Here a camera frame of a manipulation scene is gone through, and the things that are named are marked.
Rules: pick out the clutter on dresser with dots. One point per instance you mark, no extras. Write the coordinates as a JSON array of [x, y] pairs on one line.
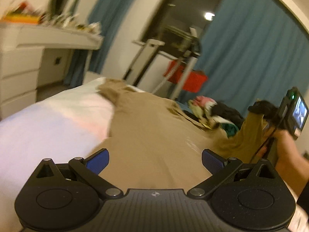
[[24, 13]]

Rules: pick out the exercise machine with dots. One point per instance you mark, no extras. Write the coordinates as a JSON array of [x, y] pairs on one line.
[[162, 66]]

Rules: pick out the tan khaki garment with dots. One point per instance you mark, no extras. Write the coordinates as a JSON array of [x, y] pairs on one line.
[[154, 145]]

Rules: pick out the teal curtain right panel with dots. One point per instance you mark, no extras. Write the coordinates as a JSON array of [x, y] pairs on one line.
[[253, 49]]

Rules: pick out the person right hand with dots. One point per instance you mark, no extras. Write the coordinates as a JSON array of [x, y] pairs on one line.
[[287, 152]]

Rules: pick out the teal curtain left panel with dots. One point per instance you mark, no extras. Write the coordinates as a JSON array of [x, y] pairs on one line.
[[110, 14]]

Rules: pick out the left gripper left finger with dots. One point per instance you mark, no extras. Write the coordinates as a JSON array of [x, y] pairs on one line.
[[87, 171]]

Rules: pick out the pastel tie-dye duvet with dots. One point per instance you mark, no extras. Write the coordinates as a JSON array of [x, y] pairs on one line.
[[69, 124]]

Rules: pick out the teal curtain panel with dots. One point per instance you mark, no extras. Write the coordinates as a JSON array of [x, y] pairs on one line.
[[253, 49], [110, 14]]

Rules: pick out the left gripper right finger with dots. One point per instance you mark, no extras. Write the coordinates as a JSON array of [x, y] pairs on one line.
[[221, 170]]

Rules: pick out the white dresser desk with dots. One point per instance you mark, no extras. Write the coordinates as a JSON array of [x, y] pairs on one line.
[[22, 47]]

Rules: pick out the pile of mixed clothes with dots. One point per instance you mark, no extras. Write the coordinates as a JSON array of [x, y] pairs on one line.
[[212, 114]]

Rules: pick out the dark window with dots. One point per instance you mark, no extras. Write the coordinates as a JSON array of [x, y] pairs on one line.
[[174, 19]]

